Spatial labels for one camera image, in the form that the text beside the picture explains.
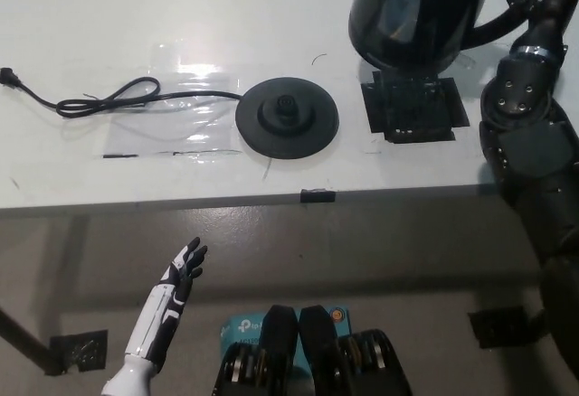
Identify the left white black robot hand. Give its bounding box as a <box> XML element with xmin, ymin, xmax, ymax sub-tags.
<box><xmin>124</xmin><ymin>236</ymin><xmax>209</xmax><ymax>366</ymax></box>

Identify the black electric kettle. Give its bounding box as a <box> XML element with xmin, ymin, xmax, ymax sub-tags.
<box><xmin>347</xmin><ymin>0</ymin><xmax>535</xmax><ymax>74</ymax></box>

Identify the round black kettle base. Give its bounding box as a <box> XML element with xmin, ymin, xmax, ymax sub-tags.
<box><xmin>234</xmin><ymin>77</ymin><xmax>340</xmax><ymax>160</ymax></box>

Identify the teal router box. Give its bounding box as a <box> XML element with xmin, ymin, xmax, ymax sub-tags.
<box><xmin>219</xmin><ymin>305</ymin><xmax>352</xmax><ymax>382</ymax></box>

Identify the black table leg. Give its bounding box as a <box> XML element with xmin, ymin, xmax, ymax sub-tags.
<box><xmin>0</xmin><ymin>307</ymin><xmax>53</xmax><ymax>365</ymax></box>

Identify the square black tape patch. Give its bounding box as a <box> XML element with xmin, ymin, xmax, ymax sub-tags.
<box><xmin>360</xmin><ymin>70</ymin><xmax>470</xmax><ymax>145</ymax></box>

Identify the small black tape piece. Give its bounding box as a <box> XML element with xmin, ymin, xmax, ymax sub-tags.
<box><xmin>299</xmin><ymin>186</ymin><xmax>337</xmax><ymax>203</ymax></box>

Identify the clear plastic sheet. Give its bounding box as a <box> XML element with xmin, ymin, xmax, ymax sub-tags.
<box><xmin>101</xmin><ymin>42</ymin><xmax>245</xmax><ymax>160</ymax></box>

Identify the black power cord with plug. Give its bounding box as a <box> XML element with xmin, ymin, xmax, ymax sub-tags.
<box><xmin>0</xmin><ymin>67</ymin><xmax>243</xmax><ymax>119</ymax></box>

